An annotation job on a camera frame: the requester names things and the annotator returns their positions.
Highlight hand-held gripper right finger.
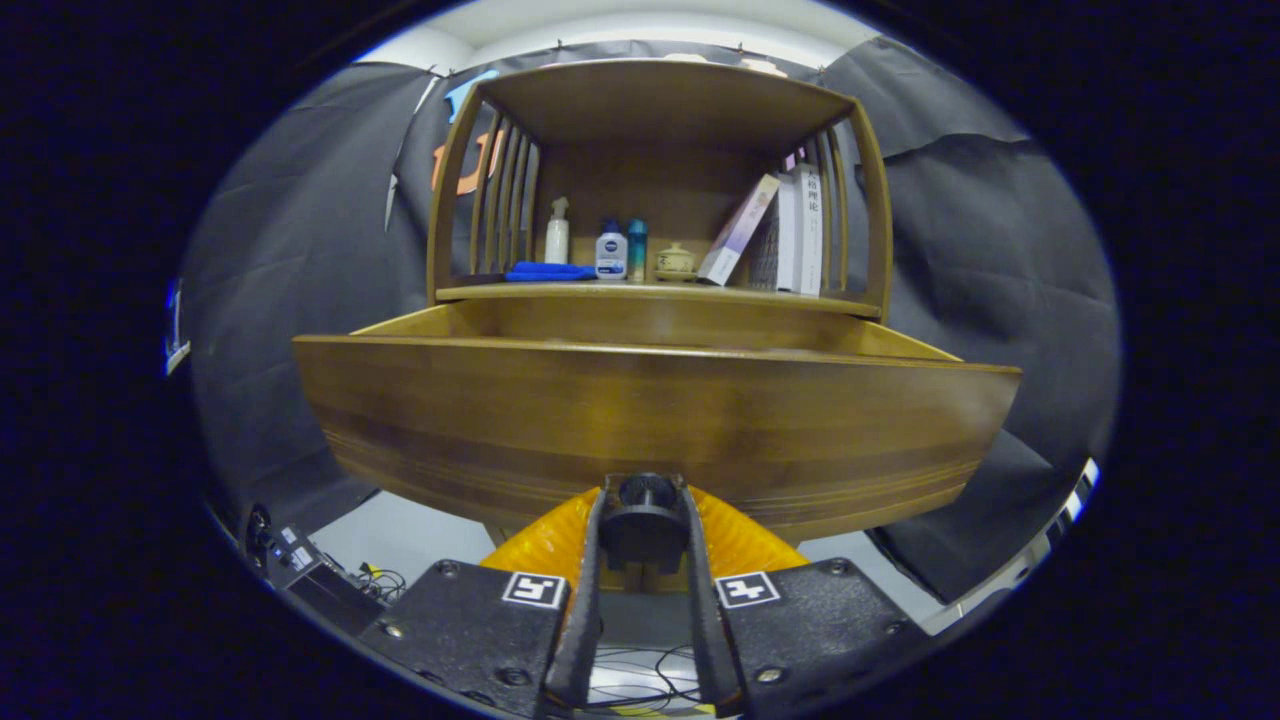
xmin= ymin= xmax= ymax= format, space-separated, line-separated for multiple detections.
xmin=683 ymin=485 xmax=936 ymax=719

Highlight coloured cable bundle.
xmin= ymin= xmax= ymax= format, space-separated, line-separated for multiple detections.
xmin=345 ymin=562 xmax=409 ymax=604

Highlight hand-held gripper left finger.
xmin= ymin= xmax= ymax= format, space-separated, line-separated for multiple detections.
xmin=358 ymin=487 xmax=609 ymax=719

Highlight black electrical box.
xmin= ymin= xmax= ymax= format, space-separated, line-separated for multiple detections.
xmin=245 ymin=503 xmax=386 ymax=636

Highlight wooden cabinet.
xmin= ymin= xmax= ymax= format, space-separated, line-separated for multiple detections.
xmin=425 ymin=58 xmax=894 ymax=321

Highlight black drawer knob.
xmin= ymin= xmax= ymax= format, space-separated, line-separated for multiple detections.
xmin=600 ymin=473 xmax=691 ymax=573

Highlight purple cover book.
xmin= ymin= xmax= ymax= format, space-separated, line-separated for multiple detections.
xmin=697 ymin=173 xmax=781 ymax=287

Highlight white blue-capped lotion bottle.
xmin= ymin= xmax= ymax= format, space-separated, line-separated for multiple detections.
xmin=595 ymin=218 xmax=629 ymax=280

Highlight black floor cables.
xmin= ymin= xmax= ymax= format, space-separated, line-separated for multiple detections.
xmin=590 ymin=645 xmax=706 ymax=711

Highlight wooden countertop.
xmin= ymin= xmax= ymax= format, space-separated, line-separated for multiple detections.
xmin=437 ymin=270 xmax=883 ymax=321

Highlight blue folded cloth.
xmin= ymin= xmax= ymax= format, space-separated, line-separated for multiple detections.
xmin=503 ymin=262 xmax=598 ymax=283

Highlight thick white book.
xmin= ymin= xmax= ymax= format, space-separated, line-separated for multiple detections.
xmin=797 ymin=163 xmax=825 ymax=297

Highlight patterned cover book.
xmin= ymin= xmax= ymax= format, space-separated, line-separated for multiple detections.
xmin=750 ymin=215 xmax=781 ymax=291

